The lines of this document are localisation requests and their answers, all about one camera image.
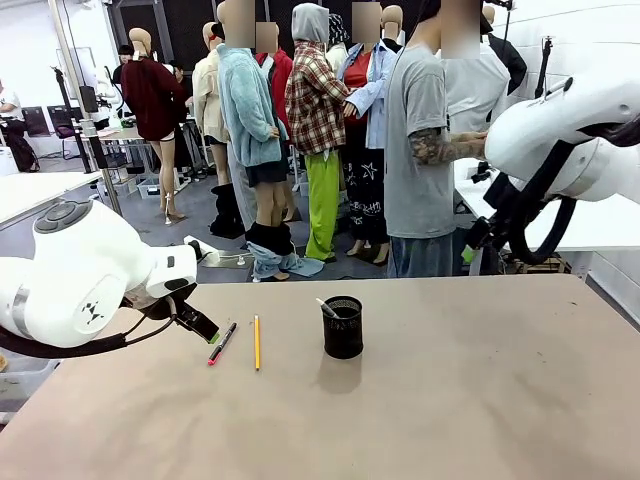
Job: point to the white side table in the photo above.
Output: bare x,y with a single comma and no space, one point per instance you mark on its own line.
35,190

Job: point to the white table with legs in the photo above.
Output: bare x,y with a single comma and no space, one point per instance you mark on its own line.
600,225

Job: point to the grey plastic crate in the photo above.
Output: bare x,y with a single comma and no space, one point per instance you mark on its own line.
149,189

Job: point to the person in grey t-shirt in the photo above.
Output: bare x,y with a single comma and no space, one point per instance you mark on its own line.
417,150

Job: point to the black office chair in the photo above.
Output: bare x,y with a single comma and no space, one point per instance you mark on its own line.
36,121
65,125

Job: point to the plaid shirt green trousers mannequin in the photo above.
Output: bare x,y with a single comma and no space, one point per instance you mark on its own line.
317,110

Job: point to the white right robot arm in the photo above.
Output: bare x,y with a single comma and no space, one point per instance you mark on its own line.
550,135

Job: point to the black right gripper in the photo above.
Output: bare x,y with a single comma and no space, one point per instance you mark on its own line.
487,234

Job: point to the red hoodie mannequin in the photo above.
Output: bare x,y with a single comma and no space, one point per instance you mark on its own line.
281,75

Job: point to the light blue fleece mannequin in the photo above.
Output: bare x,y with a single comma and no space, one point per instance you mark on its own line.
245,110

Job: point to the seated person white shirt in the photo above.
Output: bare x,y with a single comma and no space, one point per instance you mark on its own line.
10,107

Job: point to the patterned hood mannequin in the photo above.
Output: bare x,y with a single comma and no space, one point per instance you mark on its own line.
337,35

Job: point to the yellow pencil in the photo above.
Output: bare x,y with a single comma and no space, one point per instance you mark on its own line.
257,345

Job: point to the silver pen black tip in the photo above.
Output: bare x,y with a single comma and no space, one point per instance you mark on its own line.
327,307

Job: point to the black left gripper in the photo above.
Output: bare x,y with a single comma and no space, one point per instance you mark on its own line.
175,305

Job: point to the black jacket mannequin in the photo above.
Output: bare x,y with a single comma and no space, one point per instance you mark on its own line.
510,57

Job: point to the black mesh pen holder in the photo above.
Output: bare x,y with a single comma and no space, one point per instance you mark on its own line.
343,332

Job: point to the maroon sweater mannequin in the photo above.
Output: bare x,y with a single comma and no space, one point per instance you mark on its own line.
150,100

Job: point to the blue shirt red top mannequin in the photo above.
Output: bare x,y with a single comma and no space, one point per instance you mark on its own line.
367,120

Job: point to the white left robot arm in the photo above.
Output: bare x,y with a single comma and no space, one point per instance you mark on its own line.
75,260

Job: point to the cream jacket mannequin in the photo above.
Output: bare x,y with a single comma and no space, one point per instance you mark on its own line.
207,100

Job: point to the grey metal pole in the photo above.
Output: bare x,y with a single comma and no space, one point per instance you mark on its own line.
92,125

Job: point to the bare head mannequin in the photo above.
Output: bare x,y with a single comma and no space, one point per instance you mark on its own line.
392,25

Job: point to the black marker pink cap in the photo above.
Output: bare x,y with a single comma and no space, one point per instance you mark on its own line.
223,344

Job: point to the tattooed person forearm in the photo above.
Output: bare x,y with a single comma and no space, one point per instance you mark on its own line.
445,147

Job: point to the black tripod stand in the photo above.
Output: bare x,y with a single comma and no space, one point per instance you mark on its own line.
75,130

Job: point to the person in black clothes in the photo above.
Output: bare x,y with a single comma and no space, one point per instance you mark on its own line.
124,62

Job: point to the black light stand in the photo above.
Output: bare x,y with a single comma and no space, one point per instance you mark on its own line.
545,65

